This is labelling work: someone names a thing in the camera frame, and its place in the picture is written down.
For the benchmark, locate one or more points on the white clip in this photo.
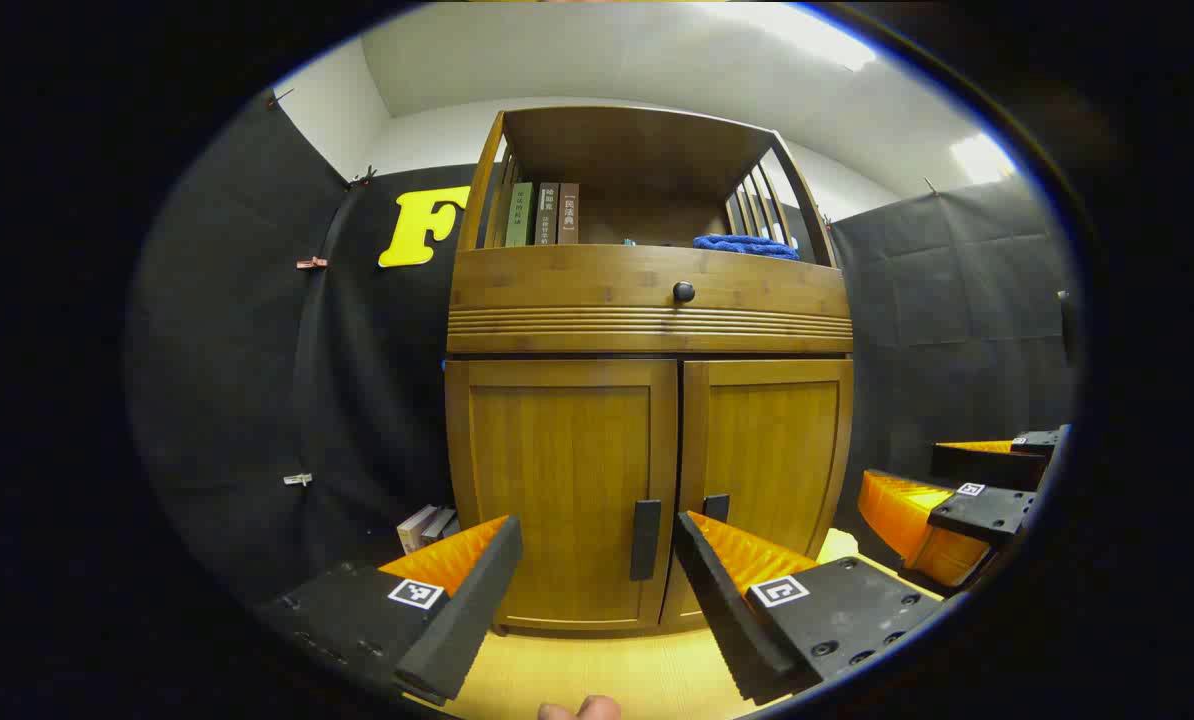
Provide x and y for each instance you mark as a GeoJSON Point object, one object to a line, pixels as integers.
{"type": "Point", "coordinates": [297, 479]}

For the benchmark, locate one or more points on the wooden cabinet drawer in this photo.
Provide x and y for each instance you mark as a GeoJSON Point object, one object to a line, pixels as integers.
{"type": "Point", "coordinates": [557, 285]}

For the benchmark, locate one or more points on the green book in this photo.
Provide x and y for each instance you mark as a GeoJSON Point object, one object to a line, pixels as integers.
{"type": "Point", "coordinates": [519, 215]}

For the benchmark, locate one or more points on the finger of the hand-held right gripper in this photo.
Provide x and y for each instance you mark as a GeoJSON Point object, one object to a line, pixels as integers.
{"type": "Point", "coordinates": [987, 512]}
{"type": "Point", "coordinates": [987, 465]}

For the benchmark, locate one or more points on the grey book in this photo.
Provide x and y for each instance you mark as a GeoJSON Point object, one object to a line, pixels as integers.
{"type": "Point", "coordinates": [451, 527]}

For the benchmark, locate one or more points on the purple and white book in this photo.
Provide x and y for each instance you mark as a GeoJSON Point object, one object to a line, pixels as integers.
{"type": "Point", "coordinates": [415, 528]}

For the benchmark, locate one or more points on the wooden double-door shoe cabinet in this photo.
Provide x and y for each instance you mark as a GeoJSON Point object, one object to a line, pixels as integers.
{"type": "Point", "coordinates": [647, 325]}

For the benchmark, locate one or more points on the olive book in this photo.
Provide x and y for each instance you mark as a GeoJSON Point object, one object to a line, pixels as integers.
{"type": "Point", "coordinates": [546, 214]}

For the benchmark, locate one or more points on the ceiling light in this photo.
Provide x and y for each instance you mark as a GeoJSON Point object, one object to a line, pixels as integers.
{"type": "Point", "coordinates": [979, 158]}

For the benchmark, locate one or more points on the blue towel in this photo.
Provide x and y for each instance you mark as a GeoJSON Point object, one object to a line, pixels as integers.
{"type": "Point", "coordinates": [747, 246]}

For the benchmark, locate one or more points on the dark book with yellow spine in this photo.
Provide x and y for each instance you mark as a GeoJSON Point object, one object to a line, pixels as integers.
{"type": "Point", "coordinates": [437, 525]}

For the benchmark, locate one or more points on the wooden cabinet door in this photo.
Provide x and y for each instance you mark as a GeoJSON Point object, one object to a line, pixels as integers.
{"type": "Point", "coordinates": [772, 440]}
{"type": "Point", "coordinates": [557, 470]}

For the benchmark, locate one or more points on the brown clip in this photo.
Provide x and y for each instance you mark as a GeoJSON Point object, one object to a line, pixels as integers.
{"type": "Point", "coordinates": [311, 263]}

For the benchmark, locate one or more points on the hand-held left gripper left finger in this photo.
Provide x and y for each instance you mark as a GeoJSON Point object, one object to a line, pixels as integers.
{"type": "Point", "coordinates": [467, 610]}

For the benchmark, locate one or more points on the brown book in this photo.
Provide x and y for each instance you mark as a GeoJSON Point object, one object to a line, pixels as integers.
{"type": "Point", "coordinates": [568, 213]}

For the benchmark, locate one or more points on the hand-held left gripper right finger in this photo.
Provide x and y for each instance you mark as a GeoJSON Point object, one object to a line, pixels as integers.
{"type": "Point", "coordinates": [722, 610]}

